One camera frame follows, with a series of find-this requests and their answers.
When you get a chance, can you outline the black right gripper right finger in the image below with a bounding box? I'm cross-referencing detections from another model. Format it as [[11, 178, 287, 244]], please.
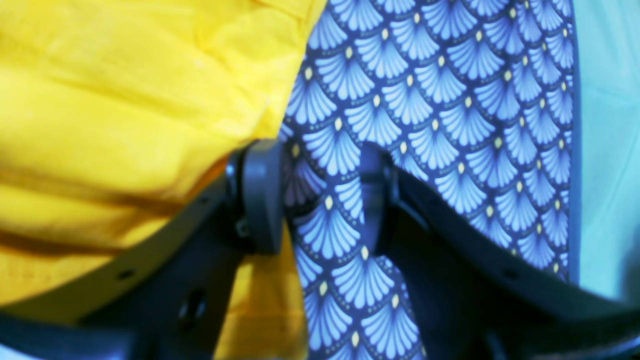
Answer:
[[359, 142, 639, 360]]

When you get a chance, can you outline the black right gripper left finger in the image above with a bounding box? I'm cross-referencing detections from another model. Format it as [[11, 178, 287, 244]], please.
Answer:
[[1, 139, 284, 360]]

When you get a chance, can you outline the yellow T-shirt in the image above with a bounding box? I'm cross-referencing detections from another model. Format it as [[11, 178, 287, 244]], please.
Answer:
[[0, 0, 328, 360]]

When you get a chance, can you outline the blue fan-patterned tablecloth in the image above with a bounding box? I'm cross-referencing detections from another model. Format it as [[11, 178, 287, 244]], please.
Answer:
[[279, 0, 576, 360]]

